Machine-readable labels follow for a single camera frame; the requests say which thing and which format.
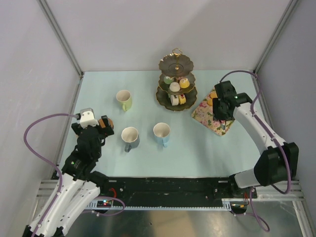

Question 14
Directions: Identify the blue mug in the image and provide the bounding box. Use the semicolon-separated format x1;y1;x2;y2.
153;122;171;148

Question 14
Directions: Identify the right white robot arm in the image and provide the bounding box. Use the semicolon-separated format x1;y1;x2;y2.
212;81;299;198

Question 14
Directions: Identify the circuit board with leds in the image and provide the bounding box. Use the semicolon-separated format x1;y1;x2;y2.
97;200;113;207

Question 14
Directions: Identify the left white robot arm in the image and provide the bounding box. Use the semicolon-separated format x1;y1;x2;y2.
23;111;114;237

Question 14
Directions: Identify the white cup pastry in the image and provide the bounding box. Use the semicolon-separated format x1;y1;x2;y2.
170;95;179;106

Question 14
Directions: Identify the yellow round pastry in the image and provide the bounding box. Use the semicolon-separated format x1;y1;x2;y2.
179;78;190;89

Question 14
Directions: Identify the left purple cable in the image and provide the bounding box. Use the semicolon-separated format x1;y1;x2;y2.
23;113;126;237

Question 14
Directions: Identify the aluminium frame post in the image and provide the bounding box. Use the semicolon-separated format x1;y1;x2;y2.
37;0;84;79
253;0;301;74

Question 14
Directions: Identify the grey mug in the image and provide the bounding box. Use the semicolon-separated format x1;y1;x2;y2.
121;127;140;153

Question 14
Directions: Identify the right aluminium frame post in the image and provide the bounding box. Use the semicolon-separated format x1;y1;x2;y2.
253;0;301;74

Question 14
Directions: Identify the floral rectangular tray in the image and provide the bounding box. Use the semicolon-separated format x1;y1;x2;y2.
191;88;234;136

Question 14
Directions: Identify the wooden coaster stack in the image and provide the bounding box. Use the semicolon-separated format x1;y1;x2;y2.
98;118;114;133

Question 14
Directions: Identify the orange macaron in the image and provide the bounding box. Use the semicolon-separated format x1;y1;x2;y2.
207;99;213;106
209;91;218;99

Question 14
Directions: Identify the left aluminium frame post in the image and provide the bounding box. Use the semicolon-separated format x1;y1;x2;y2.
37;0;84;79

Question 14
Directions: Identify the green mug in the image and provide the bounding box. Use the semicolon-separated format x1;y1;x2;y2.
116;90;132;112

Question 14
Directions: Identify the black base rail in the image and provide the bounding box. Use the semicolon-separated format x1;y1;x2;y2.
51;175;257;208

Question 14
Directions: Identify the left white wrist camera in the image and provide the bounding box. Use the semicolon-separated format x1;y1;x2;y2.
76;108;99;128

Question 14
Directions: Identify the three-tier dark cake stand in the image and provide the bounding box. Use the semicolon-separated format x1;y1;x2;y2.
156;48;198;112

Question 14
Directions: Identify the white cupcake pastry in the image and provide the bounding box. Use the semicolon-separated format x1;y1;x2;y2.
169;82;181;92

